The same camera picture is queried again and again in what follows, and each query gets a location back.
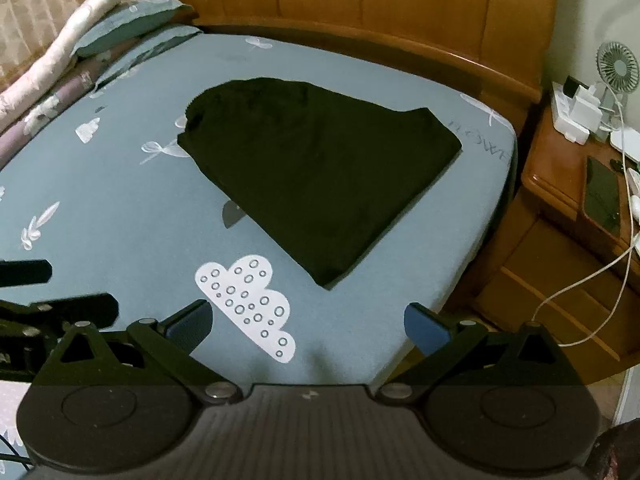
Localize wooden headboard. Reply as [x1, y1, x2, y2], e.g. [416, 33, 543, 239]
[135, 0, 563, 103]

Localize white power strip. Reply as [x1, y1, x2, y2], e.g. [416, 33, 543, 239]
[550, 80, 608, 145]

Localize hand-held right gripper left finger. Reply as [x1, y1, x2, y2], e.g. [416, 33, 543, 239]
[59, 300, 244, 404]

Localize dark red cloth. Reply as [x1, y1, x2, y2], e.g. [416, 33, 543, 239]
[590, 420, 640, 480]

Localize black charger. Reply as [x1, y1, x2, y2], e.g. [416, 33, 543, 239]
[563, 75, 591, 98]

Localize white box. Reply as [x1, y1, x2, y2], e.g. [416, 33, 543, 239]
[609, 129, 640, 163]

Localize patterned curtain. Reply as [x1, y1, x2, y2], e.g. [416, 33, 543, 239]
[0, 0, 138, 93]

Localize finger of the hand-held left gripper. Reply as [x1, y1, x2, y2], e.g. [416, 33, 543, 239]
[0, 259, 53, 287]
[0, 294, 119, 333]

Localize dark phone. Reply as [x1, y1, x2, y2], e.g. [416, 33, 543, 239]
[581, 155, 627, 237]

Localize white cable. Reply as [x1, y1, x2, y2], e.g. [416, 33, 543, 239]
[531, 100, 640, 348]

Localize black pants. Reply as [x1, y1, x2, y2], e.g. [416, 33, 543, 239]
[177, 78, 463, 290]

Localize white charger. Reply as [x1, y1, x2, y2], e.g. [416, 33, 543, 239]
[574, 85, 602, 123]

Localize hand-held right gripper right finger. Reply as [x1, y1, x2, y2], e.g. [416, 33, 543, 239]
[372, 302, 557, 404]

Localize blue floral bed sheet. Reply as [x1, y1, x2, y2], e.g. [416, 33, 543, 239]
[0, 32, 519, 396]

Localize small desk fan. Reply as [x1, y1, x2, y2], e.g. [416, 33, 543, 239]
[595, 41, 640, 126]

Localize pink floral quilt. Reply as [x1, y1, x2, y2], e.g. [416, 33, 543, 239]
[0, 0, 123, 133]

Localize blue pillow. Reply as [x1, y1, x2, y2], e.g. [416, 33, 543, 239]
[70, 0, 196, 58]
[92, 25, 203, 91]

